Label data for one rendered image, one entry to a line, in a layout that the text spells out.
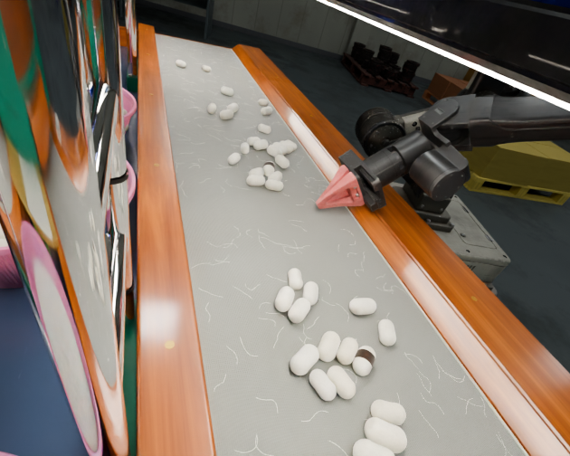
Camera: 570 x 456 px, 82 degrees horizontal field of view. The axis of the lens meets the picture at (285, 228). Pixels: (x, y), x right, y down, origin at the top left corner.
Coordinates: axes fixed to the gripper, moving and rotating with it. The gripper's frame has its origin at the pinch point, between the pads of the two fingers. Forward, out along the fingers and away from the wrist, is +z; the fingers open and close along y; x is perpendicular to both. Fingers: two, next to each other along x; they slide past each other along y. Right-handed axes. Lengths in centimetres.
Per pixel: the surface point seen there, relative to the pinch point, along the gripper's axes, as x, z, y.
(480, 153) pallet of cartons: 183, -149, -138
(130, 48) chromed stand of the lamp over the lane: -22, 22, -65
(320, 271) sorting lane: -2.3, 5.5, 13.9
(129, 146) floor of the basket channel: -13.2, 28.9, -31.1
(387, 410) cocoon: -4.9, 5.8, 32.8
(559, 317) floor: 169, -87, -4
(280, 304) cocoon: -8.8, 10.9, 19.5
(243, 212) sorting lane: -7.4, 11.6, 0.4
